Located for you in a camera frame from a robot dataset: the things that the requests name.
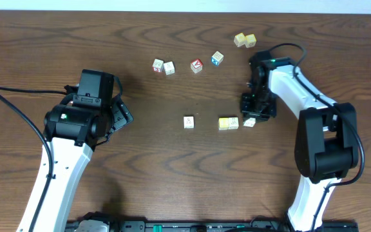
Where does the wooden block with M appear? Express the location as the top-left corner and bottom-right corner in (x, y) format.
(243, 117), (256, 128)

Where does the wooden block with figure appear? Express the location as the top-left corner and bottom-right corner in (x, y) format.
(228, 117), (239, 130)

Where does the yellow top block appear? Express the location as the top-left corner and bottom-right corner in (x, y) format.
(218, 117), (229, 130)

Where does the yellow block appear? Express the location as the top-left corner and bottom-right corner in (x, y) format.
(234, 33), (246, 47)
(245, 34), (257, 48)
(218, 117), (229, 130)

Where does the wooden A block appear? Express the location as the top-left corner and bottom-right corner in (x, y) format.
(184, 116), (195, 129)

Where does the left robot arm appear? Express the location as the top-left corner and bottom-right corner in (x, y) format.
(17, 69), (133, 231)

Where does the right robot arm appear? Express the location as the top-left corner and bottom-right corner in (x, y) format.
(241, 50), (365, 231)

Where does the red sided block far left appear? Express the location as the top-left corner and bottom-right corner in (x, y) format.
(152, 59), (164, 73)

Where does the blue sided letter block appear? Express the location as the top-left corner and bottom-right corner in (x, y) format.
(211, 51), (224, 66)

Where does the yellow block far right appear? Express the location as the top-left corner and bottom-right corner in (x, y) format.
(245, 34), (257, 48)

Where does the plain wooden block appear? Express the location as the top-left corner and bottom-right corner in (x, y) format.
(163, 61), (175, 75)

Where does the yellow block far left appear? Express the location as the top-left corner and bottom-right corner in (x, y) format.
(234, 33), (246, 47)

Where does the red A letter block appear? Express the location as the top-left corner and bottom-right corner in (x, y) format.
(191, 59), (203, 73)

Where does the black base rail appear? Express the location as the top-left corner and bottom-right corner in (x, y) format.
(65, 220), (359, 232)

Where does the left black cable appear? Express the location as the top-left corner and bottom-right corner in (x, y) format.
(0, 83), (77, 232)

